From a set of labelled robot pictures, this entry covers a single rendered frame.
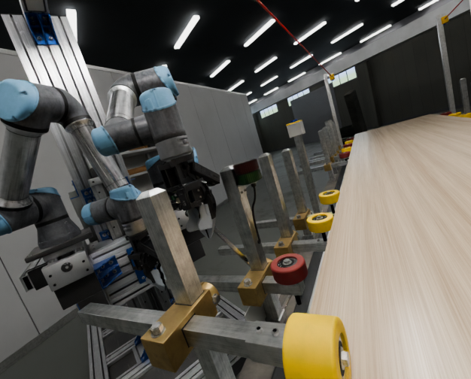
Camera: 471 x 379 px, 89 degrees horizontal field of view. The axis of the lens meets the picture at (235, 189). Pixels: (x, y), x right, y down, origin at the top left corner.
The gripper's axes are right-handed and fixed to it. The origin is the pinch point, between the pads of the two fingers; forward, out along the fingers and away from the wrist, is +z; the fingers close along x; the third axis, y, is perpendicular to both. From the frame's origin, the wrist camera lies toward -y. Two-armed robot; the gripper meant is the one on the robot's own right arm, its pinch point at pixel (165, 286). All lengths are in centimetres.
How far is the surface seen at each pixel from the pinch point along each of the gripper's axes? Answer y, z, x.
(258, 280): -36.9, -4.5, 2.2
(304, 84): 145, -220, -1208
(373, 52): -139, -213, -1064
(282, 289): -42.1, -2.0, 1.8
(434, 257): -71, -8, -1
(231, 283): -28.3, -3.3, 1.6
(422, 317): -67, -8, 14
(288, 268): -45.6, -8.2, 3.0
